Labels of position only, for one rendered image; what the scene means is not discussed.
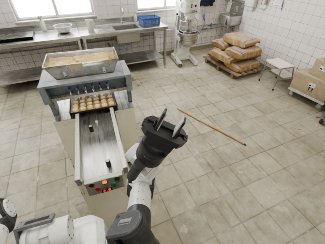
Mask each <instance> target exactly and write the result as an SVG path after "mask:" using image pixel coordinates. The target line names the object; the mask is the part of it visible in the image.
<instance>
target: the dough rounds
mask: <svg viewBox="0 0 325 244"><path fill-rule="evenodd" d="M115 105H116V102H115V98H114V95H113V92H111V95H108V93H104V95H103V97H102V96H101V94H97V96H96V98H95V97H94V96H93V95H91V96H89V99H87V98H86V96H85V97H82V100H79V98H74V102H73V101H71V113H75V112H80V111H86V110H91V109H97V108H102V107H109V106H115Z"/></svg>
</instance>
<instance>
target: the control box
mask: <svg viewBox="0 0 325 244"><path fill-rule="evenodd" d="M116 177H119V180H117V181H116V180H115V178H116ZM103 181H107V183H105V184H103V183H102V182H103ZM113 183H115V184H116V186H115V187H112V186H111V184H113ZM91 184H94V187H89V185H91ZM84 185H85V188H86V190H87V192H88V194H89V196H93V195H96V194H100V193H104V192H103V190H106V192H107V191H109V190H108V189H109V188H111V190H114V189H117V188H121V187H124V186H125V184H124V179H123V175H122V171H119V172H115V173H111V174H107V175H104V176H100V177H96V178H93V179H89V180H85V181H84ZM98 187H99V188H101V190H100V191H96V188H98Z"/></svg>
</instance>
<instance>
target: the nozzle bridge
mask: <svg viewBox="0 0 325 244"><path fill-rule="evenodd" d="M107 80H108V83H109V89H107V86H106V82H107ZM99 82H101V86H102V90H100V88H99ZM84 83H85V85H86V87H87V91H88V92H85V90H84ZM92 83H93V86H94V88H95V91H92V87H91V84H92ZM76 85H77V86H78V88H79V91H80V93H79V94H78V93H77V91H76ZM68 86H69V87H70V89H71V92H72V95H70V94H69V91H68ZM37 89H38V92H39V94H40V96H41V98H42V100H43V102H44V105H49V106H50V108H51V110H52V113H53V115H58V114H59V106H58V103H57V101H61V100H67V99H73V98H79V97H85V96H91V95H97V94H103V93H109V92H117V91H123V90H125V91H126V97H127V99H128V102H132V92H131V91H133V86H132V77H131V73H130V71H129V69H128V67H127V65H126V63H125V60H121V61H118V62H117V64H116V67H115V70H114V72H112V73H105V74H98V75H91V76H81V77H74V78H67V79H60V80H56V79H55V78H53V77H52V76H51V75H50V74H49V73H48V72H47V71H46V70H42V74H41V77H40V80H39V83H38V86H37Z"/></svg>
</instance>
